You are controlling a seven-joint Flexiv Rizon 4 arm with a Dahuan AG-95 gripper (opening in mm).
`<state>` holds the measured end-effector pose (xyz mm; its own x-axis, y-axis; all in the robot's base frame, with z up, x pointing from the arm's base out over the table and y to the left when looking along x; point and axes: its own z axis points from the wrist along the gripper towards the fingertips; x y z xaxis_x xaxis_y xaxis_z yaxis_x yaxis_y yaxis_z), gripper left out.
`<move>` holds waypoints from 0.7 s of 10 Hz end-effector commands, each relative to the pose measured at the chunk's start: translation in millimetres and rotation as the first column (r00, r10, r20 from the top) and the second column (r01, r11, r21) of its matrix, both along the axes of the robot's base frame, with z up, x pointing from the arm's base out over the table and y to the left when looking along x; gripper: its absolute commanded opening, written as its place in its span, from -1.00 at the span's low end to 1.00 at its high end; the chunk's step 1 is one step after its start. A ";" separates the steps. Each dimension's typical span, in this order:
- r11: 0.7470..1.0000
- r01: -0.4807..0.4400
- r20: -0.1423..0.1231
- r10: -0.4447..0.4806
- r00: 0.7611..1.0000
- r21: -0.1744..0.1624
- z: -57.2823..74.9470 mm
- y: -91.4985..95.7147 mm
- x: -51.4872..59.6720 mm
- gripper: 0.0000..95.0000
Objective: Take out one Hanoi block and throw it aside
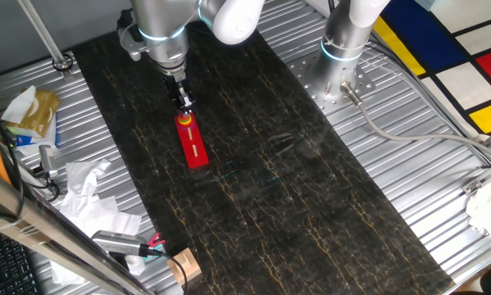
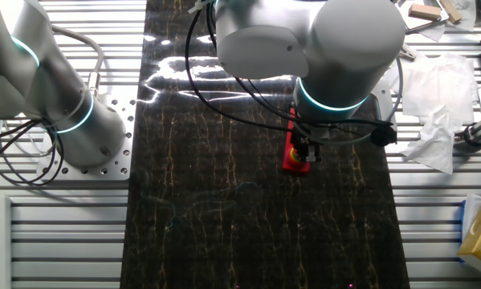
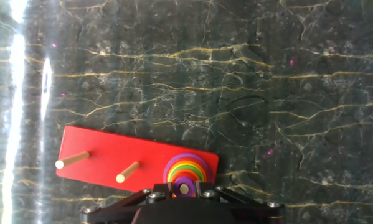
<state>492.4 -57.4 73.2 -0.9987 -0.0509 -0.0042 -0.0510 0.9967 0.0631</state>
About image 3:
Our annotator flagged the yellow Hanoi ring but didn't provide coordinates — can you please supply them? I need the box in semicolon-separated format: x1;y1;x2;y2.
168;160;208;187

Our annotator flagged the red Hanoi base board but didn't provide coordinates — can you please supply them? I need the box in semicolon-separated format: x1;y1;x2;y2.
54;124;220;193

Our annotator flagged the black marble pattern mat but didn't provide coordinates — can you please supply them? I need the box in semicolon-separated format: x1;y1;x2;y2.
0;0;373;224

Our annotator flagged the red Hanoi ring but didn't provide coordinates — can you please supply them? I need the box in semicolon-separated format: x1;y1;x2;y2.
172;167;203;186

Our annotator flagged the large purple Hanoi ring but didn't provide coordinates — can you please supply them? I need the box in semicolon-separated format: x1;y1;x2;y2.
163;152;212;187

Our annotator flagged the green Hanoi ring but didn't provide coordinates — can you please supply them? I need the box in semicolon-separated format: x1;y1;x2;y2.
166;157;210;187

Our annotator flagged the orange Hanoi ring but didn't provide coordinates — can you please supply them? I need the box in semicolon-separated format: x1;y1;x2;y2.
170;164;205;187

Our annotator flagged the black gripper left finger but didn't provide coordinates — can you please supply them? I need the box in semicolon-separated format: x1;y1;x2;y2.
80;182;174;224

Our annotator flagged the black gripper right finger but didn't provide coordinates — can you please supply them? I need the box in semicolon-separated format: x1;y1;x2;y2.
195;182;285;224

